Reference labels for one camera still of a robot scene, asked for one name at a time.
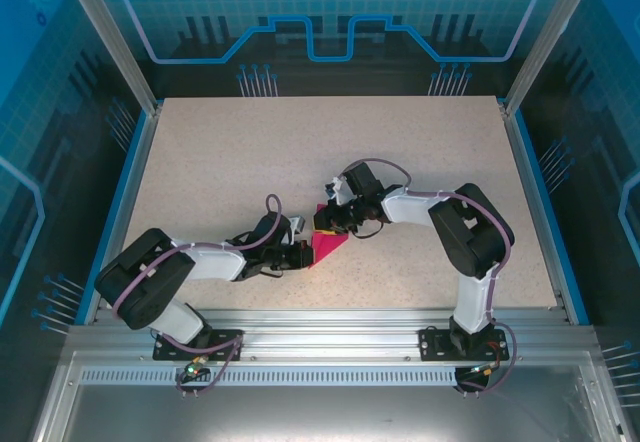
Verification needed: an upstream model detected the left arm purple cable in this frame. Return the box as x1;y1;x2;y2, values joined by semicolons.
112;193;284;358

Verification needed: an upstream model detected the left base LED connector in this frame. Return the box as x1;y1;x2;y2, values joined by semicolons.
182;356;209;378

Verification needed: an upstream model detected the magenta cloth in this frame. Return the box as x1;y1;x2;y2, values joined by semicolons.
308;204;351;268

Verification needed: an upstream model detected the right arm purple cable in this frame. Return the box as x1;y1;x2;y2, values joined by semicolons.
342;157;514;323

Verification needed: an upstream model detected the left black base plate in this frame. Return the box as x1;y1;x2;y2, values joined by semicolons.
152;329;246;363

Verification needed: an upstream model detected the aluminium mounting rail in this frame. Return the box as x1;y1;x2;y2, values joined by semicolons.
67;306;601;368

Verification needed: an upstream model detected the metal sheet tray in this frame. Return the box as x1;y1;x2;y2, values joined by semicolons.
29;351;640;442

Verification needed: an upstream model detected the left blue-edged side rail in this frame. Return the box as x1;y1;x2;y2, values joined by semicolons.
82;101;165;326

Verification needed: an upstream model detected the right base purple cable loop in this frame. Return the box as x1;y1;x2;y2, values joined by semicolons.
455;321;520;397

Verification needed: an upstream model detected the right gripper thin black cable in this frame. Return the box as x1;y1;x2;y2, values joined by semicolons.
352;216;384;241

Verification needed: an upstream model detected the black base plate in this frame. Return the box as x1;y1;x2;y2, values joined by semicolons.
417;326;506;363
152;329;246;363

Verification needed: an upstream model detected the left aluminium frame post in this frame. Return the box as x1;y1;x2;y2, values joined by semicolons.
55;0;164;116

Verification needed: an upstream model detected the aluminium frame post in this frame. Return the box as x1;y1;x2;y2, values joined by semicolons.
55;0;164;116
502;0;590;116

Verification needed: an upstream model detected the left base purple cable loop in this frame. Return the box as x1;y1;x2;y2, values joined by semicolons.
174;334;247;399

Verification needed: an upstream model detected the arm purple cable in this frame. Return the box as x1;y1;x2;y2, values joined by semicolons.
112;193;284;358
342;157;514;323

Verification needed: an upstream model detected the right blue-edged side rail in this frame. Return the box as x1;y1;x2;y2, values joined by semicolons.
499;99;590;326

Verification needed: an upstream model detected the blue-edged side rail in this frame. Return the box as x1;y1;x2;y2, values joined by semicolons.
499;99;590;326
82;101;165;326

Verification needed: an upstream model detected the right aluminium frame post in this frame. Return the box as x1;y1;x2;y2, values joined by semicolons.
502;0;590;116

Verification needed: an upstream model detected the slotted white cable duct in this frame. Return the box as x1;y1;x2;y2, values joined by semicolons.
79;367;464;387

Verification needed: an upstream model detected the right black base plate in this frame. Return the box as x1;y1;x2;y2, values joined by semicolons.
417;326;506;363

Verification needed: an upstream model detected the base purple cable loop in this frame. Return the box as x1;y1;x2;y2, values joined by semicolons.
174;334;247;399
455;321;520;397

